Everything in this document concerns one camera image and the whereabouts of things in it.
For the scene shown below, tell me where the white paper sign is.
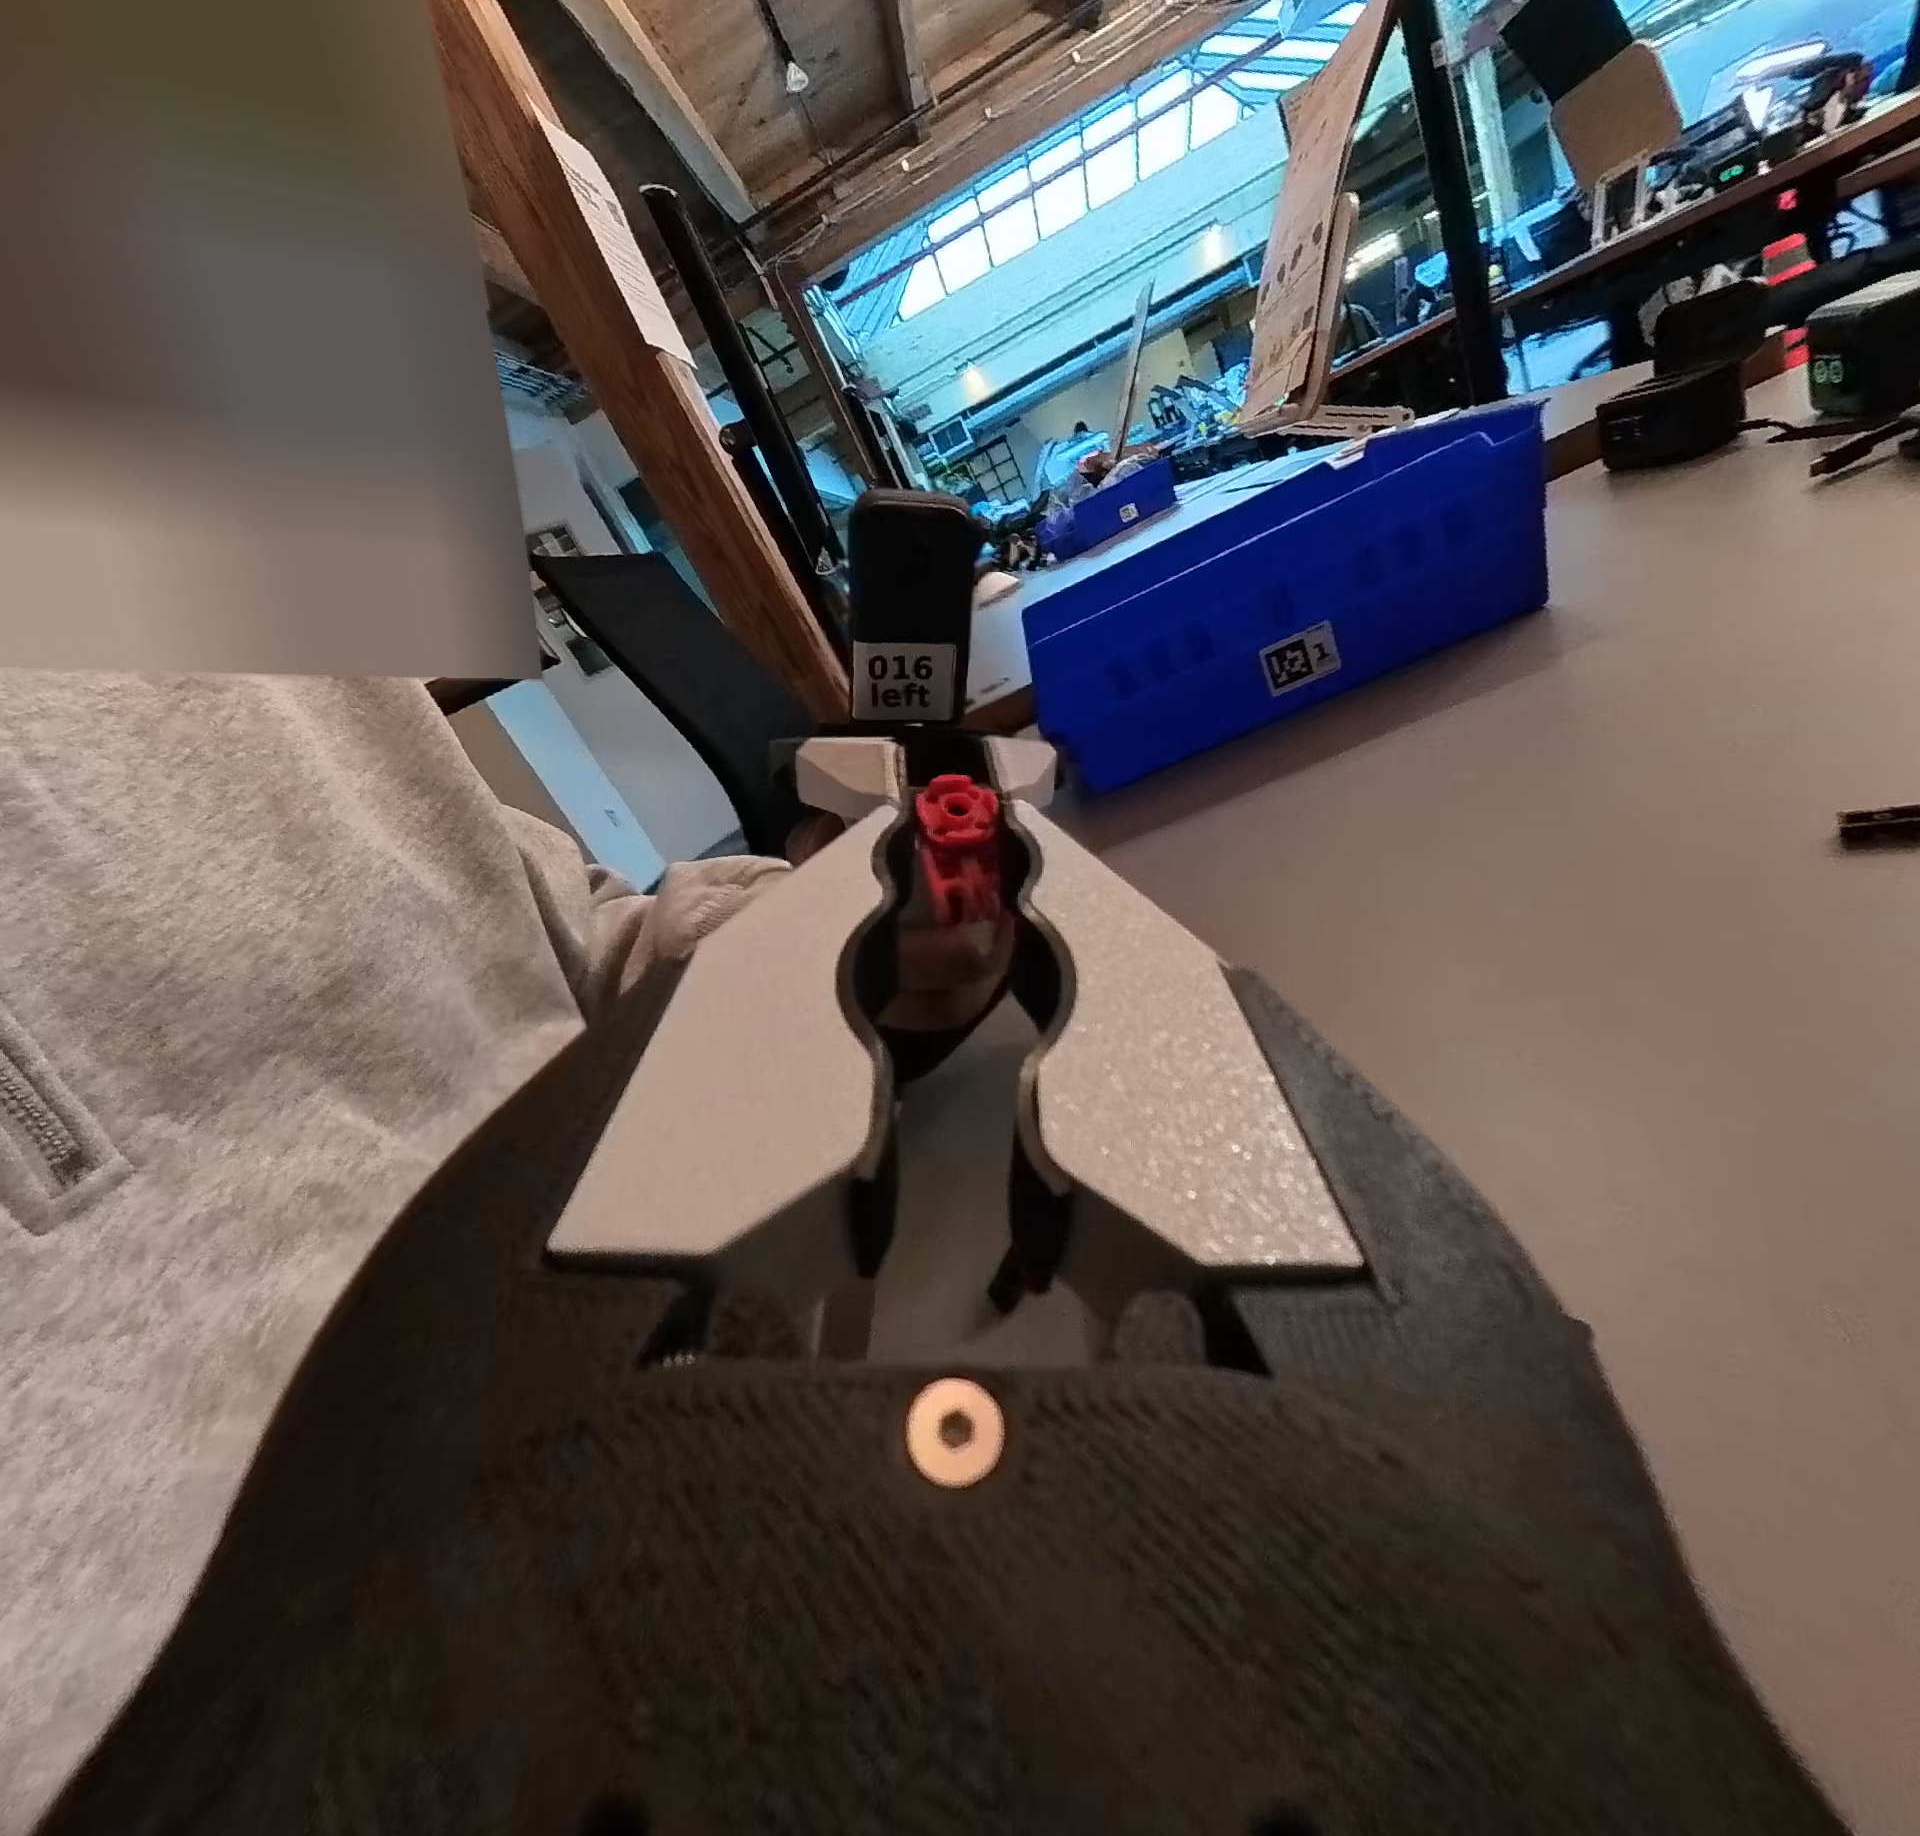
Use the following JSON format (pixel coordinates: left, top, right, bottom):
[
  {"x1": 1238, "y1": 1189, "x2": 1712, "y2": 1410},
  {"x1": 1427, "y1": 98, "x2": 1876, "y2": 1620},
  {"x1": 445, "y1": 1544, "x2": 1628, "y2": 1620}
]
[{"x1": 539, "y1": 114, "x2": 699, "y2": 367}]

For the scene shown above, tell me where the black soft pouch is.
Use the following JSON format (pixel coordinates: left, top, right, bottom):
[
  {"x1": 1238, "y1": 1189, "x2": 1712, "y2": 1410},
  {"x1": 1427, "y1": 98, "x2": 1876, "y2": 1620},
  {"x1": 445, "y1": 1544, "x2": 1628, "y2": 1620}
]
[{"x1": 1648, "y1": 275, "x2": 1773, "y2": 370}]

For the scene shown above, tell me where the wooden board on white stand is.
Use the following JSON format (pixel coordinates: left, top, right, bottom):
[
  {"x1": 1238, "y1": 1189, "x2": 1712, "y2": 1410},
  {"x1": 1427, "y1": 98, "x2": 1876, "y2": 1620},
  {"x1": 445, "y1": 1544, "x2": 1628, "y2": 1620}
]
[{"x1": 1237, "y1": 0, "x2": 1419, "y2": 444}]

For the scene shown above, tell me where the black rectangular box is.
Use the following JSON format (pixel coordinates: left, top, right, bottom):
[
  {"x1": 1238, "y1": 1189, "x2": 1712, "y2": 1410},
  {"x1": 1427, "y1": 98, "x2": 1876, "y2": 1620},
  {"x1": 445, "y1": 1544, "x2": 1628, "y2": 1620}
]
[{"x1": 1592, "y1": 366, "x2": 1750, "y2": 474}]

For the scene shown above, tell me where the black office chair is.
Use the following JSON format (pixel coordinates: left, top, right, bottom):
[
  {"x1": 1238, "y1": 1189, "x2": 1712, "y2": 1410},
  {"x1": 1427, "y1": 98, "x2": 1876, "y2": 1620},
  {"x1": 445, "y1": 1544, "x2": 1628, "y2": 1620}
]
[{"x1": 532, "y1": 548, "x2": 797, "y2": 864}]

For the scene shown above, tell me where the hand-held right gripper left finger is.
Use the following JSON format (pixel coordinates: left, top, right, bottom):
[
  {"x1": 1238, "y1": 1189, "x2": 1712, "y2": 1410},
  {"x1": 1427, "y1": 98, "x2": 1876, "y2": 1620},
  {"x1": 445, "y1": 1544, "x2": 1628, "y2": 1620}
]
[{"x1": 545, "y1": 815, "x2": 905, "y2": 1364}]

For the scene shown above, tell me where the person's left hand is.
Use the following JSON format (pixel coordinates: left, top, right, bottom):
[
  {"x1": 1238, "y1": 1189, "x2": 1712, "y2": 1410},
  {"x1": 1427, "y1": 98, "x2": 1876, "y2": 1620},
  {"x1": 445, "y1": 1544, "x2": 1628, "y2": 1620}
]
[{"x1": 877, "y1": 920, "x2": 1012, "y2": 1036}]

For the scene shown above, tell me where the black pole with round disc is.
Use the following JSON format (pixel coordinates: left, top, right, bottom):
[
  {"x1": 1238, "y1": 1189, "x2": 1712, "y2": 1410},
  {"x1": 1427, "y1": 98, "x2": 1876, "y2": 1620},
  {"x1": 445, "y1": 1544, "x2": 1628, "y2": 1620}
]
[{"x1": 1381, "y1": 0, "x2": 1510, "y2": 405}]

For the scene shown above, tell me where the small red plastic part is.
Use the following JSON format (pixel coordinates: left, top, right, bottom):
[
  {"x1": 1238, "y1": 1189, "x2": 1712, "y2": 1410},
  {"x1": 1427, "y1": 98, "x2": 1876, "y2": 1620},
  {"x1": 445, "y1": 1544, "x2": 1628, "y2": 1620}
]
[{"x1": 915, "y1": 772, "x2": 1005, "y2": 926}]

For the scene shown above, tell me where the large blue plastic bin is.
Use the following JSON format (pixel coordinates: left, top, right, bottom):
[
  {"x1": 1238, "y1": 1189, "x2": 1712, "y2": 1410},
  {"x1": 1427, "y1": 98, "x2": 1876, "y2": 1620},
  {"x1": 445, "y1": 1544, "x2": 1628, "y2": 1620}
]
[{"x1": 1022, "y1": 402, "x2": 1551, "y2": 797}]

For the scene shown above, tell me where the black device with green lights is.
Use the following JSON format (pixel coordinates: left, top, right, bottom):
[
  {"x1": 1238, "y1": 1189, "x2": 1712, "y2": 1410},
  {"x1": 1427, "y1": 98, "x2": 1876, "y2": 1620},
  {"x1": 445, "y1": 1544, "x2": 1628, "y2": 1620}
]
[{"x1": 1805, "y1": 275, "x2": 1920, "y2": 419}]

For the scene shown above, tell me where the small blue plastic bin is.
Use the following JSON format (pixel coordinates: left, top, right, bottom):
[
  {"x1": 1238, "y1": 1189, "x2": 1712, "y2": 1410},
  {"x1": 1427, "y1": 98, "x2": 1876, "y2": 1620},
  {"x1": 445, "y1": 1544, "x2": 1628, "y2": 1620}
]
[{"x1": 1067, "y1": 455, "x2": 1182, "y2": 548}]

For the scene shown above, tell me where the black slanted bar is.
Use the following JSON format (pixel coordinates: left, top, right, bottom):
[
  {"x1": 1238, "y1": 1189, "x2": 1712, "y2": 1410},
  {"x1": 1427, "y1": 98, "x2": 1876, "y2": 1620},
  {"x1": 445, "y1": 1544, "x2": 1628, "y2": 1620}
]
[{"x1": 643, "y1": 182, "x2": 849, "y2": 578}]

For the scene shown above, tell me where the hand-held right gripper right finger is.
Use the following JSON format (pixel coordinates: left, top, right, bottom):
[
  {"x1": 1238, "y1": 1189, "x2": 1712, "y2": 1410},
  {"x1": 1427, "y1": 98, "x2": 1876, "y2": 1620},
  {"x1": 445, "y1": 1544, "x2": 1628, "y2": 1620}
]
[{"x1": 990, "y1": 809, "x2": 1369, "y2": 1364}]

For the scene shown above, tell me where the person's left forearm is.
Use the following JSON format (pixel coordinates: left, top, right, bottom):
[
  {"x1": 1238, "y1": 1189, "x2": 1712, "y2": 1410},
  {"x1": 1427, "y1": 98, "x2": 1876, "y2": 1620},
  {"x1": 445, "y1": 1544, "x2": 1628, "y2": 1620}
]
[{"x1": 576, "y1": 852, "x2": 797, "y2": 999}]

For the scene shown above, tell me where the black and tan display panel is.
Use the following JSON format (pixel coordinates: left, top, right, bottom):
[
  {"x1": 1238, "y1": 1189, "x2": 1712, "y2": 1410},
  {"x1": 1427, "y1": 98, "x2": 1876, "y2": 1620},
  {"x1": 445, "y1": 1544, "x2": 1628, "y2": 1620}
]
[{"x1": 1501, "y1": 0, "x2": 1692, "y2": 195}]

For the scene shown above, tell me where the wooden support post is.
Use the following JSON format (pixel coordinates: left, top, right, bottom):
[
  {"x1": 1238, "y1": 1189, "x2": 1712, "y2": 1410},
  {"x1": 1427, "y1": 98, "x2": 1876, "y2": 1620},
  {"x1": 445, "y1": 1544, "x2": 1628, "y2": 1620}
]
[{"x1": 406, "y1": 0, "x2": 858, "y2": 728}]

